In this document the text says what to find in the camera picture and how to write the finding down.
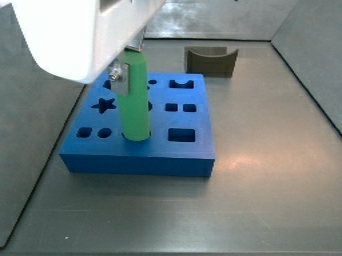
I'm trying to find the green oval peg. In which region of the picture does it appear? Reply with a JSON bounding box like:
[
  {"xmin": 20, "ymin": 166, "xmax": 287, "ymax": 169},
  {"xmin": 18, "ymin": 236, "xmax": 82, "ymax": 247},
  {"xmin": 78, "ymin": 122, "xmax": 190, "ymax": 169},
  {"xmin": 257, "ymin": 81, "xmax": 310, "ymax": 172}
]
[{"xmin": 116, "ymin": 51, "xmax": 150, "ymax": 141}]

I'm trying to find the dark curved holder stand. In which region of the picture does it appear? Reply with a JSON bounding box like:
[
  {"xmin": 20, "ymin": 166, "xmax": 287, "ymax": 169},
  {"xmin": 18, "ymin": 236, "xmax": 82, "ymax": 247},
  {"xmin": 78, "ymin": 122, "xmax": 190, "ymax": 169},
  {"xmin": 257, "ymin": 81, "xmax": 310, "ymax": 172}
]
[{"xmin": 184, "ymin": 46, "xmax": 239, "ymax": 78}]

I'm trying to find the blue shape sorting block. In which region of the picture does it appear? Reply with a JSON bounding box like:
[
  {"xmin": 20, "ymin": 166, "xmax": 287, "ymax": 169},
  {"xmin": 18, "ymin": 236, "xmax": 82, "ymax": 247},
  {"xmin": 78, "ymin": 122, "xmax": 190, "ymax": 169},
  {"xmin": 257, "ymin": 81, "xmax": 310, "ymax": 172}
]
[{"xmin": 59, "ymin": 73, "xmax": 215, "ymax": 177}]

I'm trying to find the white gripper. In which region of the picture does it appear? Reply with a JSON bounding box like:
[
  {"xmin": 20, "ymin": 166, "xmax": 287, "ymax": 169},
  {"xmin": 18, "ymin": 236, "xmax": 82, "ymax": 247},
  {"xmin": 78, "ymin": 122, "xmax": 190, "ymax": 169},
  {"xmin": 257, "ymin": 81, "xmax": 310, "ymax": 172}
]
[{"xmin": 9, "ymin": 0, "xmax": 166, "ymax": 96}]

